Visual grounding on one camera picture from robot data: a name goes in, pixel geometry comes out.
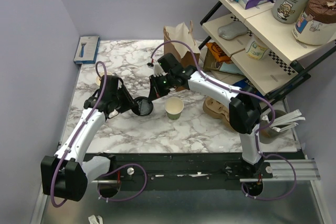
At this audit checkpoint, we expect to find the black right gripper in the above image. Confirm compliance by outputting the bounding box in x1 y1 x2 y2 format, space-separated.
147 73 174 103

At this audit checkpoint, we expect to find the black plastic cup lid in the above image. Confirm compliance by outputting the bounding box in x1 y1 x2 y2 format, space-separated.
131 97 154 116

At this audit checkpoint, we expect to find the green paper cup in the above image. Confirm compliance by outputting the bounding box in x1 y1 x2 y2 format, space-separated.
165 97 184 120
96 71 113 86

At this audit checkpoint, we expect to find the brown cardboard cup carrier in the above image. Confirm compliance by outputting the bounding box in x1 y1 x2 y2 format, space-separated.
203 97 234 131

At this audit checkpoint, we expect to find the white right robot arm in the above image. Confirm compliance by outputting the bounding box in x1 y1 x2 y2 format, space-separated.
149 53 261 178

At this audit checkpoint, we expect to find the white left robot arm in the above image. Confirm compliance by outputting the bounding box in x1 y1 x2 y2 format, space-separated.
40 75 137 207

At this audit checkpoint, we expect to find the blue razor package box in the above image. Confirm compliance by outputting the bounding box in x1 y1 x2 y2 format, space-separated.
73 36 100 65

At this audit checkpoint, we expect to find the brown paper bag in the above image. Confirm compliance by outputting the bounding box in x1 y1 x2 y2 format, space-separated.
163 21 201 73

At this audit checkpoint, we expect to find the blue snack package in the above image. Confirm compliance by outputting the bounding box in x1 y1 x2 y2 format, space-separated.
233 78 264 98

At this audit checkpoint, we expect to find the grey stone-shaped pouch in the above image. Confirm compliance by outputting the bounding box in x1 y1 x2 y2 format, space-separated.
217 21 248 40

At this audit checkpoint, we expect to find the white printed mug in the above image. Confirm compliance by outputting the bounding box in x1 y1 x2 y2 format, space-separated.
245 35 270 60

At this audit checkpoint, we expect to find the beige black folding shelf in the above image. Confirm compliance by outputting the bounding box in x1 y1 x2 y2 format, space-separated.
199 0 335 103

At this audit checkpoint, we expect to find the white plastic scrap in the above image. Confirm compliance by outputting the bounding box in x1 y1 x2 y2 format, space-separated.
88 215 103 224

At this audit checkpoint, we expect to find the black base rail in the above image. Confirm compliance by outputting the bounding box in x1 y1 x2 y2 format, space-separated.
94 153 272 194

